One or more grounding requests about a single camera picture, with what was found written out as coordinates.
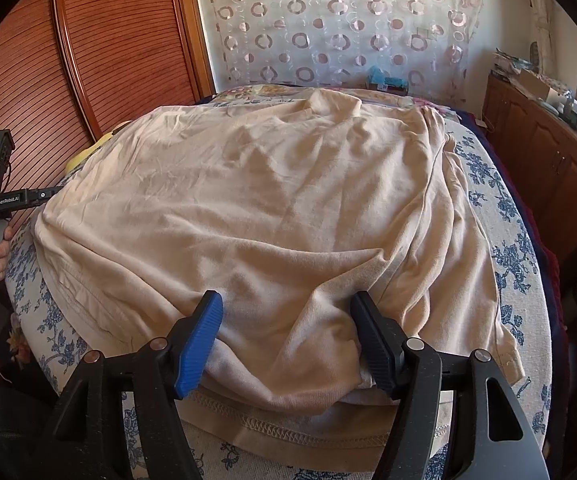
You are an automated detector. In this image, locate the blue floral cushion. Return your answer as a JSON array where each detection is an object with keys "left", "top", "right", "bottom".
[{"left": 6, "top": 92, "right": 554, "bottom": 480}]

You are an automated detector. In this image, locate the yellow plush toy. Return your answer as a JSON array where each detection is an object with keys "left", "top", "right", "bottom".
[{"left": 66, "top": 130, "right": 124, "bottom": 173}]

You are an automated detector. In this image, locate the blue packet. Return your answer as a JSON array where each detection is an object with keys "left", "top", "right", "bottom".
[{"left": 366, "top": 66, "right": 409, "bottom": 95}]

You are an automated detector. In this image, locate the wooden headboard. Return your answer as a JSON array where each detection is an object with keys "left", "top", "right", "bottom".
[{"left": 0, "top": 0, "right": 216, "bottom": 241}]

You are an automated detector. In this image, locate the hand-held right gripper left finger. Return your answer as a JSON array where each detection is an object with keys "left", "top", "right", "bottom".
[{"left": 51, "top": 290, "right": 225, "bottom": 480}]

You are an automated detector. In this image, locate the cardboard box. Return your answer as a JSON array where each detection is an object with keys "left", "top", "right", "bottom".
[{"left": 511, "top": 67, "right": 562, "bottom": 103}]

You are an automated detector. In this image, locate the floral quilt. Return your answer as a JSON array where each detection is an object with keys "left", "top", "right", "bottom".
[{"left": 208, "top": 84, "right": 464, "bottom": 121}]

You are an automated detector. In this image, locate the sheer curtain with circles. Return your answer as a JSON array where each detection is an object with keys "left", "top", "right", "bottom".
[{"left": 191, "top": 0, "right": 484, "bottom": 98}]

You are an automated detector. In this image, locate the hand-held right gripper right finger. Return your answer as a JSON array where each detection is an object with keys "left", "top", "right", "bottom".
[{"left": 351, "top": 291, "right": 552, "bottom": 480}]

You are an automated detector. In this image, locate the dark red blanket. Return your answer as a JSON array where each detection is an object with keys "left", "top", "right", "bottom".
[{"left": 531, "top": 205, "right": 564, "bottom": 321}]

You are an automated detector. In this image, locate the beige shirt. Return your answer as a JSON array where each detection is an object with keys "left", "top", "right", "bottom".
[{"left": 33, "top": 87, "right": 525, "bottom": 453}]

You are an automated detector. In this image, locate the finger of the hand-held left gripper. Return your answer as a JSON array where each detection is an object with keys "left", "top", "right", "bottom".
[{"left": 17, "top": 186, "right": 64, "bottom": 211}]

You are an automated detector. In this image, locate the wooden cabinet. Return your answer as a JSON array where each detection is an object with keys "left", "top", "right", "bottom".
[{"left": 483, "top": 72, "right": 577, "bottom": 266}]

